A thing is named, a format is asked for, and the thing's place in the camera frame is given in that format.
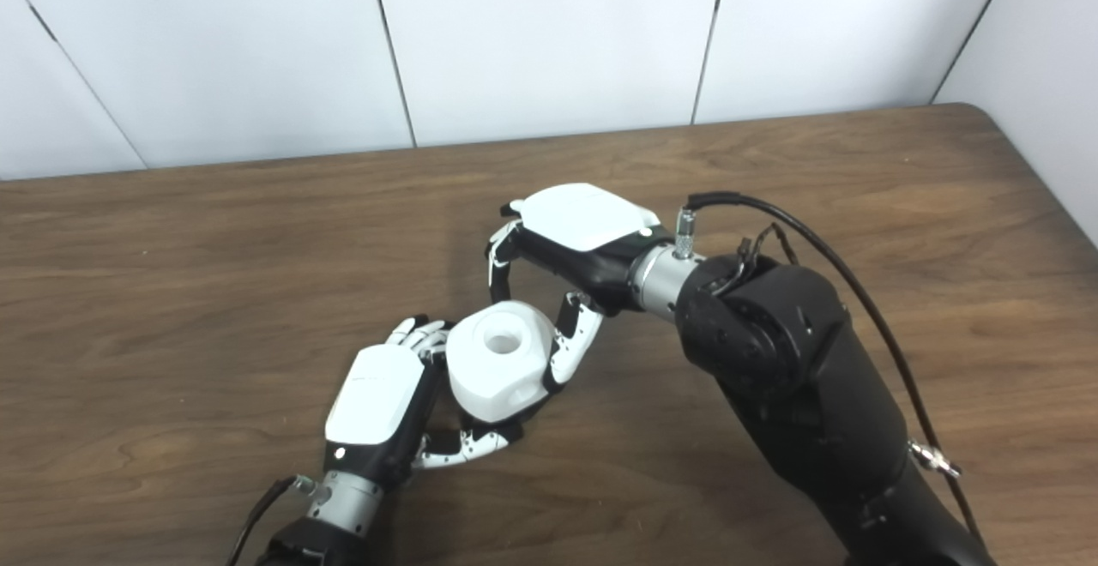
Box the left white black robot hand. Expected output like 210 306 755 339
323 316 526 491

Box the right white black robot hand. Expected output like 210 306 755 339
485 183 679 394

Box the round white piece with holes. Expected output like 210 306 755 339
446 301 557 423

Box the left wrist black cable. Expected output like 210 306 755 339
225 476 318 566

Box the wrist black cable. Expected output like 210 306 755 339
675 191 987 550
225 476 318 566

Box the thin black wire right arm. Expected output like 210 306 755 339
712 223 799 297

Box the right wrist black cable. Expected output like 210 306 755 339
675 191 987 550

